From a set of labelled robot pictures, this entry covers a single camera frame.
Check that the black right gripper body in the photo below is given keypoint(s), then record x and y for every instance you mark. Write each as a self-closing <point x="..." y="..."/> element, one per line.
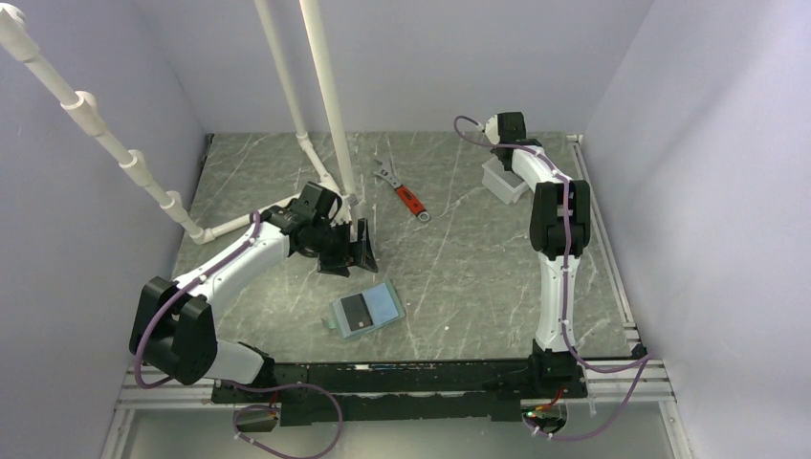
<point x="494" y="151"/>

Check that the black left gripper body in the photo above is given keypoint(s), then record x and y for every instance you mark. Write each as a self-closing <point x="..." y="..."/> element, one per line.
<point x="331" y="237"/>

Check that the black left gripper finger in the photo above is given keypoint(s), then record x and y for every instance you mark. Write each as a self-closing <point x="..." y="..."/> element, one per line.
<point x="361" y="250"/>
<point x="336" y="262"/>

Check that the black vip credit card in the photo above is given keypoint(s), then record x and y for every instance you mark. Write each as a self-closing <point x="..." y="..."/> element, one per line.
<point x="356" y="313"/>

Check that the green card holder wallet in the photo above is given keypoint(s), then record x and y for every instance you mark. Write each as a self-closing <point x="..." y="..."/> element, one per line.
<point x="383" y="303"/>

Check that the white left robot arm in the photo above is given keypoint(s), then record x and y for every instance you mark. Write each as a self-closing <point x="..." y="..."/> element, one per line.
<point x="174" y="336"/>

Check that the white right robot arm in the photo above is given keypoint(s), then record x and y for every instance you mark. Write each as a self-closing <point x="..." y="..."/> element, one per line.
<point x="559" y="231"/>

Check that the white card box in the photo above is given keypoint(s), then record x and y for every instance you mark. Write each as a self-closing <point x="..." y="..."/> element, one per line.
<point x="504" y="185"/>

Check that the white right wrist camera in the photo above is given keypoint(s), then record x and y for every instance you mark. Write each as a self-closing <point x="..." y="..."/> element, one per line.
<point x="491" y="130"/>

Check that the red handled adjustable wrench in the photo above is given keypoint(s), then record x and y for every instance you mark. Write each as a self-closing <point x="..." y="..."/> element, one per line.
<point x="409" y="199"/>

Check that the white pvc pipe frame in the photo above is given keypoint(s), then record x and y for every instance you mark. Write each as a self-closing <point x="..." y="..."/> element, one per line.
<point x="93" y="118"/>

